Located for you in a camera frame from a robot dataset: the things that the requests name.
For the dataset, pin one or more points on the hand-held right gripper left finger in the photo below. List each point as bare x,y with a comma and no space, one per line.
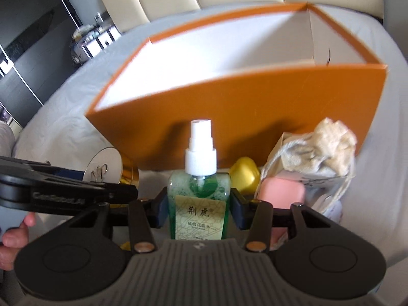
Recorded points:
161,209

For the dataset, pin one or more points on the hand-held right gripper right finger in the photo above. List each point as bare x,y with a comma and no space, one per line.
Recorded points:
239,212

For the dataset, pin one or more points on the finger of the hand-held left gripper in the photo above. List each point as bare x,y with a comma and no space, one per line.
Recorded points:
122,193
35,165

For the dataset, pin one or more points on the small round cosmetic jar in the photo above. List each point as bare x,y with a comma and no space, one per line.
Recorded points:
103,165

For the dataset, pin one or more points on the yellow bottle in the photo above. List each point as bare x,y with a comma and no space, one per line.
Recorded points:
244,173

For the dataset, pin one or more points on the green spray bottle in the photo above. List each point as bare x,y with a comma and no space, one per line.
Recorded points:
199,194

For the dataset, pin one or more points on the orange cardboard box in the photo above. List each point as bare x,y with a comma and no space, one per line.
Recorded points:
255,102

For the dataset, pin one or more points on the person's left hand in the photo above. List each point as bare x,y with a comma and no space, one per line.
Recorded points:
16,239

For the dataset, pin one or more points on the bed with grey sheet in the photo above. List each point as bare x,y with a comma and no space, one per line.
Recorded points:
60,118

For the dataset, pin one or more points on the black wardrobe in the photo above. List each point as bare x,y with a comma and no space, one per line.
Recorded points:
28,38

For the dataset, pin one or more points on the cluttered white bedside table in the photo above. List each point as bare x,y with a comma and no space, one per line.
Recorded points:
92,38

